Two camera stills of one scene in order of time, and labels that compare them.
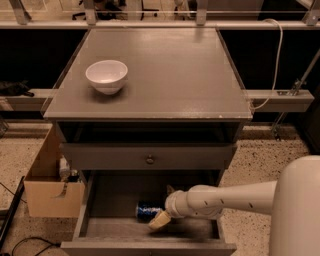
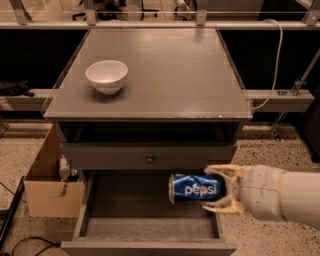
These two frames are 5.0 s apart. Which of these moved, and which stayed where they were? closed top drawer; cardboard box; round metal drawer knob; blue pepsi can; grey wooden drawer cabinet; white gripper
Moved: blue pepsi can; white gripper
Stayed: round metal drawer knob; cardboard box; closed top drawer; grey wooden drawer cabinet
